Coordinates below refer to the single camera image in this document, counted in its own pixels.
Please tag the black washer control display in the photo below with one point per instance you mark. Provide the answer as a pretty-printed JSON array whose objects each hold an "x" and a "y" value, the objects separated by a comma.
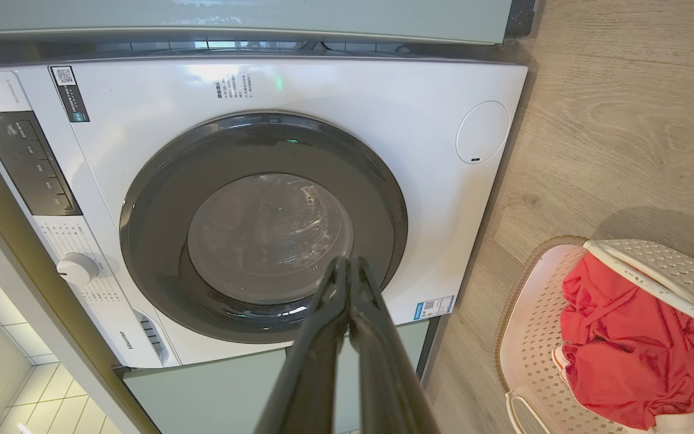
[{"x": 31, "y": 166}]

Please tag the round white filter cover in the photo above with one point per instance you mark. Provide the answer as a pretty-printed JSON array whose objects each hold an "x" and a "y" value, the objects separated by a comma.
[{"x": 482, "y": 132}]

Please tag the blue energy label sticker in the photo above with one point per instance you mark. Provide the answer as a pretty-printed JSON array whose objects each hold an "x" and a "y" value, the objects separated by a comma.
[{"x": 434, "y": 307}]

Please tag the white perforated laundry basket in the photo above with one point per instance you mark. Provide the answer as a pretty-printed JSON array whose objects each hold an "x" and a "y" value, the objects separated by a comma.
[{"x": 531, "y": 349}]

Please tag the pale green cabinet panel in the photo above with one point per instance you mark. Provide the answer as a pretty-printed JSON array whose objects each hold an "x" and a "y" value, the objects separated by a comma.
[
  {"x": 214, "y": 392},
  {"x": 232, "y": 15}
]

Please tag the white front-load washing machine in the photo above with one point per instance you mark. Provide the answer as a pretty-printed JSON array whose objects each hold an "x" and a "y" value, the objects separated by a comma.
[{"x": 431, "y": 211}]

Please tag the red garment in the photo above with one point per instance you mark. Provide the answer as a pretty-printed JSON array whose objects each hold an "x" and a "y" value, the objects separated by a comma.
[{"x": 630, "y": 337}]

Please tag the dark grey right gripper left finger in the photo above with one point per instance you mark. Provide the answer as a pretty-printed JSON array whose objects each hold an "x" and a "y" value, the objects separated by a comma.
[{"x": 308, "y": 374}]

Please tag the dark round washing machine door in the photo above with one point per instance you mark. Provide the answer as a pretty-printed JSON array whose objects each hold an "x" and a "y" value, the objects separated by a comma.
[{"x": 160, "y": 241}]

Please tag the black QR code sticker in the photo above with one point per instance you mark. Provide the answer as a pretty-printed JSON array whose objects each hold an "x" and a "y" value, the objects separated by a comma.
[{"x": 70, "y": 93}]

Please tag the white washer dial knob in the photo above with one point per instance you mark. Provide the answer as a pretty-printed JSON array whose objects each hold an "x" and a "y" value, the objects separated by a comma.
[{"x": 77, "y": 269}]

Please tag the dark cabinet kickboard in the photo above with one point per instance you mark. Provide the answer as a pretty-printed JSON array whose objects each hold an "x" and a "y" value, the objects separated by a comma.
[
  {"x": 428, "y": 349},
  {"x": 522, "y": 18}
]

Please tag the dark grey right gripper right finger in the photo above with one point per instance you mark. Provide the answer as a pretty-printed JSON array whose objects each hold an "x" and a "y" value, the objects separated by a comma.
[{"x": 386, "y": 380}]

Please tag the white detergent drawer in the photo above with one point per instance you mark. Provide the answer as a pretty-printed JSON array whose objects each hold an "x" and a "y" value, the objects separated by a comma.
[{"x": 151, "y": 337}]

